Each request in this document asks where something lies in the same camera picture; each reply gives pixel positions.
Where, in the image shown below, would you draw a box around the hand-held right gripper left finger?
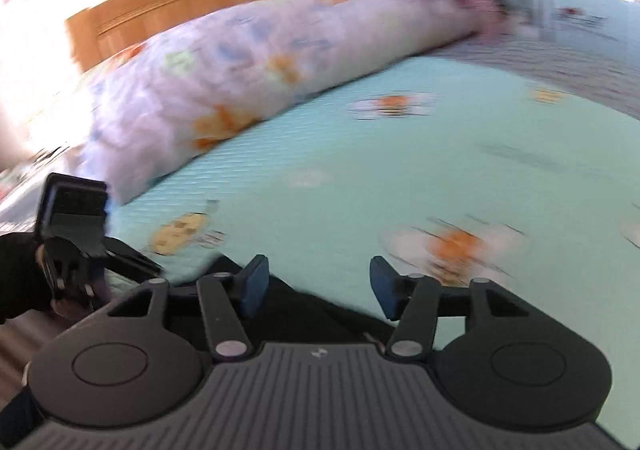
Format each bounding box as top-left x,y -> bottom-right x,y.
107,254 -> 272,363

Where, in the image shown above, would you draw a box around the mint quilted bee bedspread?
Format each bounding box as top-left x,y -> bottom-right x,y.
0,34 -> 640,437

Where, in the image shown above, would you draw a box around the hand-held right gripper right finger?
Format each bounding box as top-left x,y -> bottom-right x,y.
369,255 -> 532,362

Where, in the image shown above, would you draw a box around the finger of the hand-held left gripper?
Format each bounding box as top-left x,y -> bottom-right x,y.
102,236 -> 164,277

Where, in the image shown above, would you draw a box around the long floral bolster pillow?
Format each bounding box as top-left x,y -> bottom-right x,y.
79,0 -> 482,207

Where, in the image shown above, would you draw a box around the black pants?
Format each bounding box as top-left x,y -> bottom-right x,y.
166,254 -> 397,347

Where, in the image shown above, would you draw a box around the person's left hand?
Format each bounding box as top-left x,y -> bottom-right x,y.
34,245 -> 112,320

